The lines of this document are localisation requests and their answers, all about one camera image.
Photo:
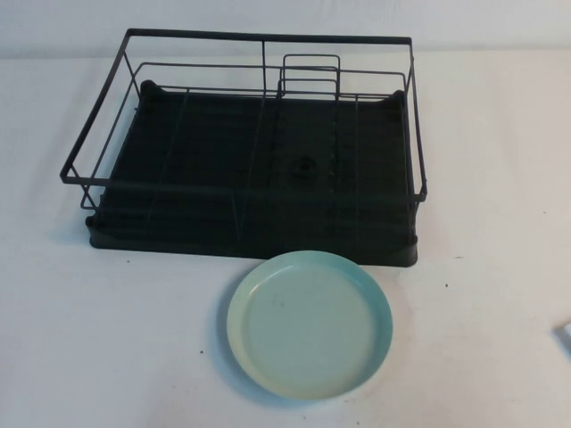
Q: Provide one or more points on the grey flat object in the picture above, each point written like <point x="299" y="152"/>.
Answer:
<point x="565" y="339"/>

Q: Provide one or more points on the light teal round plate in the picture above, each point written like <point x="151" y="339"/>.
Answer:
<point x="308" y="325"/>

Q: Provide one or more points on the black plastic drip tray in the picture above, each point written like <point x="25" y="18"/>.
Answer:
<point x="201" y="147"/>

